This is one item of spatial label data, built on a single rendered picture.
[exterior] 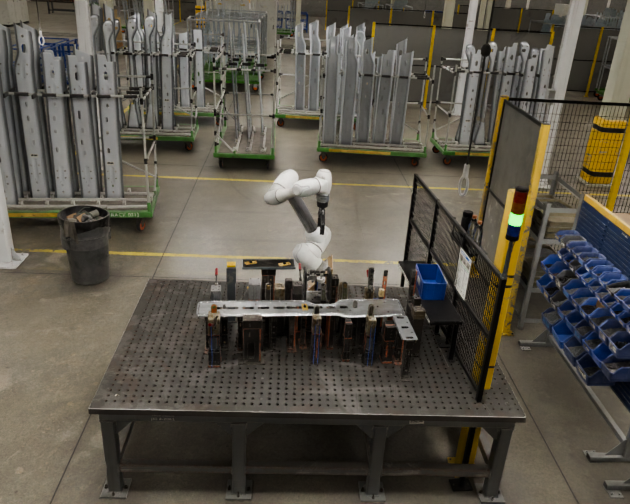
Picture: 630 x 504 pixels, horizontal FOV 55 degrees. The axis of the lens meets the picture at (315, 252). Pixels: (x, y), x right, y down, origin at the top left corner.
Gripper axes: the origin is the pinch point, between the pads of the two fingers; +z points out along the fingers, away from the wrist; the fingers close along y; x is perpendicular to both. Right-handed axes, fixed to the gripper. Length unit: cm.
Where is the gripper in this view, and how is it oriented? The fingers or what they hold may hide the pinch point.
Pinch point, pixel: (320, 229)
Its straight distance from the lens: 408.9
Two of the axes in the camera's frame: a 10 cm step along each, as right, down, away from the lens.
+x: 9.9, 0.0, 1.2
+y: 1.1, 4.2, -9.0
